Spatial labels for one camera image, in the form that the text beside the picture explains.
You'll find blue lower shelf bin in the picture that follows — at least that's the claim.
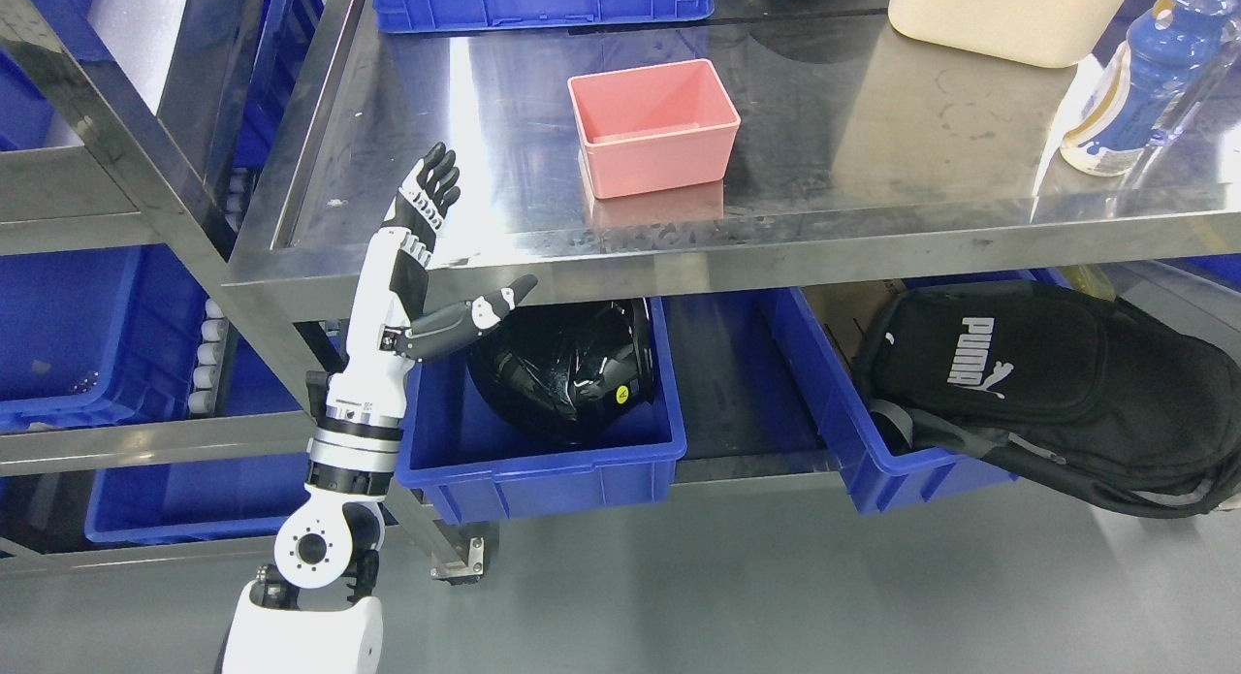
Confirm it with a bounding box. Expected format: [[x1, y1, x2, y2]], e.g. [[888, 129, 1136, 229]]
[[84, 339, 331, 545]]

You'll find blue shelf bin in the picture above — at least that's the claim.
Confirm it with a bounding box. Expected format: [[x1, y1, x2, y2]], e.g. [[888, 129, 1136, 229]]
[[84, 339, 331, 545], [1, 245, 207, 433]]

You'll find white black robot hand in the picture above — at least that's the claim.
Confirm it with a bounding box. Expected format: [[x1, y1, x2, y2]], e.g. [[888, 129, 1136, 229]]
[[316, 143, 539, 438]]

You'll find pink plastic storage box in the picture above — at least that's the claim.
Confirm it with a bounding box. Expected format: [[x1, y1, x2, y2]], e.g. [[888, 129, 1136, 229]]
[[567, 58, 741, 200]]

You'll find blue bin with helmet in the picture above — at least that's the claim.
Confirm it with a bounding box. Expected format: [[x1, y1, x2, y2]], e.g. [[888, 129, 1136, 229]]
[[396, 297, 688, 528]]

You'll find black glossy helmet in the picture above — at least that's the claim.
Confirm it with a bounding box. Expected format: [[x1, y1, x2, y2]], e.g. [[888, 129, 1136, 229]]
[[468, 298, 656, 447]]

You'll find steel shelf rack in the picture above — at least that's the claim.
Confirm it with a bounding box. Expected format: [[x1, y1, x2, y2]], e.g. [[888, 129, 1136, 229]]
[[0, 0, 340, 573]]

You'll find black Puma bag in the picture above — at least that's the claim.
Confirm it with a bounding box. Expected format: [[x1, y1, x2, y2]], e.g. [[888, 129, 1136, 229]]
[[854, 279, 1239, 519]]

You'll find blue drink bottle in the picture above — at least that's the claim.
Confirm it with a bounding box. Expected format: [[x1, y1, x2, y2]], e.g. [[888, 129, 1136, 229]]
[[1059, 0, 1239, 177]]

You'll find blue middle shelf bin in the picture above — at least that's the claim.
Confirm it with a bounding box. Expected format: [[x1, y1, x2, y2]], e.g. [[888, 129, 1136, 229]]
[[1, 245, 207, 433]]

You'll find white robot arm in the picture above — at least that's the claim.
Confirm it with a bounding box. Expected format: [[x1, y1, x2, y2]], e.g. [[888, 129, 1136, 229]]
[[217, 407, 400, 673]]

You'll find blue bin under bag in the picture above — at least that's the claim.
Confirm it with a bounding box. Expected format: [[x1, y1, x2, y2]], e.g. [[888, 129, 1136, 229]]
[[753, 268, 1065, 515]]

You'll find cream plastic container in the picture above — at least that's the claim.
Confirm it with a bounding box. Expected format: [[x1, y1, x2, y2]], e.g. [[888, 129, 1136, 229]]
[[887, 0, 1126, 70]]

